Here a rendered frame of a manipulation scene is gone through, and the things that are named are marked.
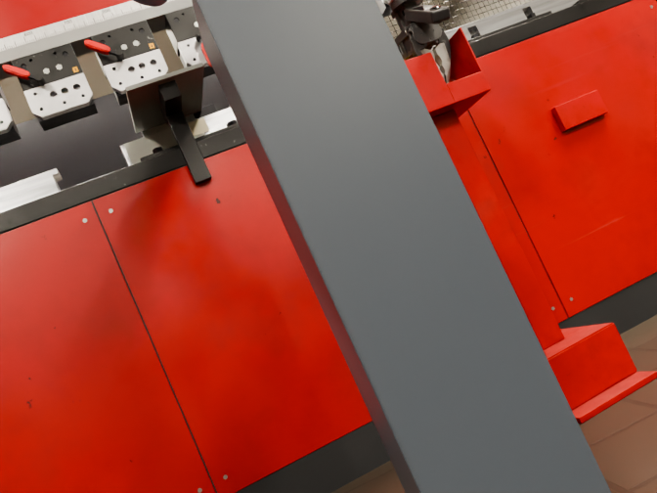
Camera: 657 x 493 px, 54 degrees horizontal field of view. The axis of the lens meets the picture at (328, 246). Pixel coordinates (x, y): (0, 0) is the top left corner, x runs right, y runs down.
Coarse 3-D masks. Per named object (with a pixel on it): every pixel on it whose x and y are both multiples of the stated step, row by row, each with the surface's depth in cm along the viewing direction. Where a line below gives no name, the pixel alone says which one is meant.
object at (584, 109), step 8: (584, 96) 177; (592, 96) 178; (568, 104) 176; (576, 104) 176; (584, 104) 177; (592, 104) 177; (600, 104) 178; (552, 112) 176; (560, 112) 174; (568, 112) 175; (576, 112) 176; (584, 112) 176; (592, 112) 177; (600, 112) 177; (560, 120) 174; (568, 120) 175; (576, 120) 175; (584, 120) 176; (560, 128) 176; (568, 128) 174
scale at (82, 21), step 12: (132, 0) 168; (168, 0) 170; (96, 12) 166; (108, 12) 166; (120, 12) 167; (132, 12) 168; (48, 24) 162; (60, 24) 163; (72, 24) 164; (84, 24) 164; (12, 36) 160; (24, 36) 161; (36, 36) 161; (48, 36) 162; (0, 48) 159
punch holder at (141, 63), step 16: (112, 32) 165; (128, 32) 166; (144, 32) 167; (112, 48) 165; (128, 48) 166; (144, 48) 166; (112, 64) 164; (128, 64) 165; (144, 64) 166; (160, 64) 166; (112, 80) 163; (128, 80) 164; (144, 80) 165
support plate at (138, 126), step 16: (160, 80) 142; (176, 80) 145; (192, 80) 149; (128, 96) 142; (144, 96) 145; (192, 96) 157; (144, 112) 154; (160, 112) 159; (192, 112) 168; (144, 128) 164
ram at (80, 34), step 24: (0, 0) 161; (24, 0) 162; (48, 0) 164; (72, 0) 165; (96, 0) 166; (120, 0) 168; (0, 24) 160; (24, 24) 161; (96, 24) 165; (120, 24) 166; (24, 48) 160; (48, 48) 161; (0, 72) 162
